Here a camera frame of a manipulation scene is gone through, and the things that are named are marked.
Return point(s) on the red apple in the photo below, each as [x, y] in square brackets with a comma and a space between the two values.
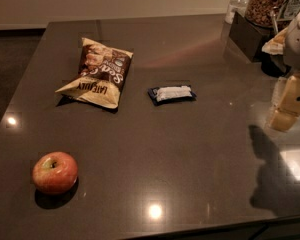
[55, 173]

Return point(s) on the blueberry rxbar wrapper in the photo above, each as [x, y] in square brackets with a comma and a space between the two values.
[160, 95]

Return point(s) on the clear plastic water bottle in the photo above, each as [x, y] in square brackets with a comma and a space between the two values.
[233, 7]

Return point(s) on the black round base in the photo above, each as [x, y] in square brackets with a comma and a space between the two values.
[274, 66]

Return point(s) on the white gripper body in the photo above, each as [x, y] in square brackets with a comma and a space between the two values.
[298, 45]

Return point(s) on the yellow snack packet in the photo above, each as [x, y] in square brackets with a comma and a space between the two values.
[275, 46]

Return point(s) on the glass jar of nuts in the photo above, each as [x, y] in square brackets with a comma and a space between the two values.
[258, 11]

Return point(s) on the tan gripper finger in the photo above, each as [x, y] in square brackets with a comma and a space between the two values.
[281, 121]
[290, 99]

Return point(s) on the dark brown box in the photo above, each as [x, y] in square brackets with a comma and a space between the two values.
[248, 37]

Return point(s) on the brown chip bag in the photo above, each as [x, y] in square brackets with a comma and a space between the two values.
[101, 75]

